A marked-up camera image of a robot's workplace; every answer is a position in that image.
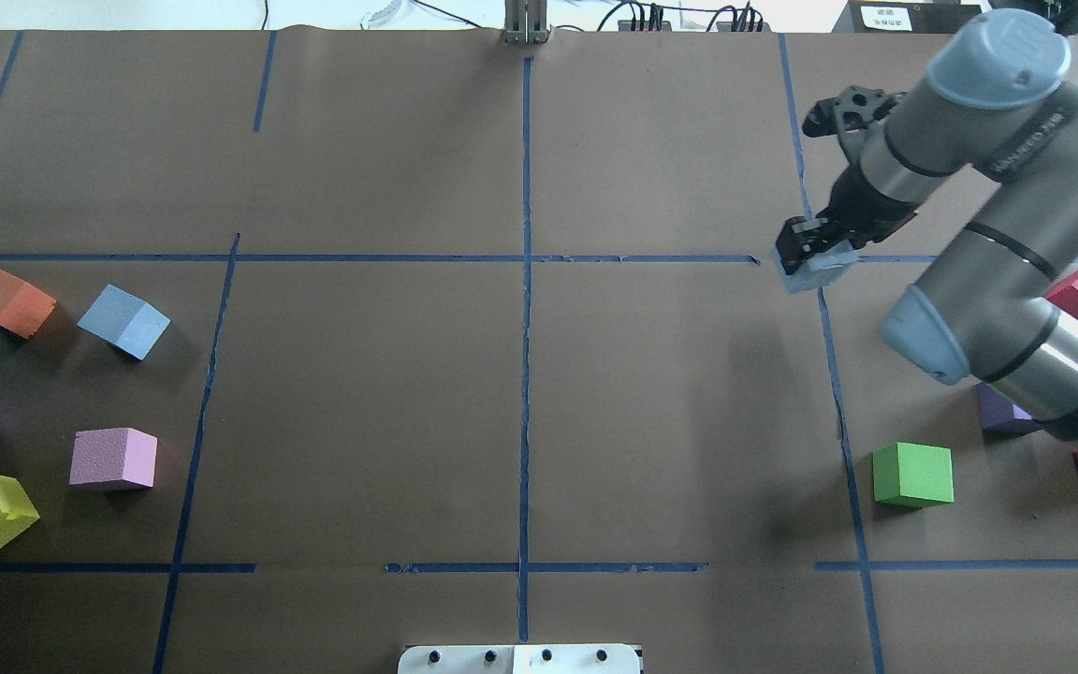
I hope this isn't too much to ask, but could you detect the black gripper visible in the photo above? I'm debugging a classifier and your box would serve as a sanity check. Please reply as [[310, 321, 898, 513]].
[[775, 165, 920, 276]]

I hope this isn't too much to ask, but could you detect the light blue foam block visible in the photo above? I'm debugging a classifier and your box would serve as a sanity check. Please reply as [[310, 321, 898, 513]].
[[773, 242, 860, 295], [77, 285, 170, 361]]

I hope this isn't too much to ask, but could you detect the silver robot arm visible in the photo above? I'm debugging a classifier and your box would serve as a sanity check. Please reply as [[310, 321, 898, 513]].
[[774, 8, 1078, 448]]

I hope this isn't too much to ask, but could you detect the black box with label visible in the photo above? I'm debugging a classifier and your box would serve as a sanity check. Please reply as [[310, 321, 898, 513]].
[[831, 1, 983, 35]]

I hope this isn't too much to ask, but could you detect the green foam block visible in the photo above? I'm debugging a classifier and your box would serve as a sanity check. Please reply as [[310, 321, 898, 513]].
[[871, 441, 955, 509]]

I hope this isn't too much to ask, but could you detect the pink foam block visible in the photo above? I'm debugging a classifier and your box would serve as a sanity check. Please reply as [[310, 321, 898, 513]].
[[67, 428, 158, 491]]

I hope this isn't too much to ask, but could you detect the orange foam block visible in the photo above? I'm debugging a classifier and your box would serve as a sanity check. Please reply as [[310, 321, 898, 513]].
[[0, 269, 57, 340]]

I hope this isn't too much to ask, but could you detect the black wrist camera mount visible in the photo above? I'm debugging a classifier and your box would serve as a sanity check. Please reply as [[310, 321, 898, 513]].
[[801, 85, 907, 162]]

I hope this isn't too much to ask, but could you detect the aluminium frame post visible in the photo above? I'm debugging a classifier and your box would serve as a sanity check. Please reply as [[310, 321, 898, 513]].
[[502, 0, 551, 46]]

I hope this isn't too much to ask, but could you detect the white pedestal column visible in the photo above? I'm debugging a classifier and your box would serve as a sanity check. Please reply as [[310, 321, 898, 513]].
[[397, 643, 645, 673]]

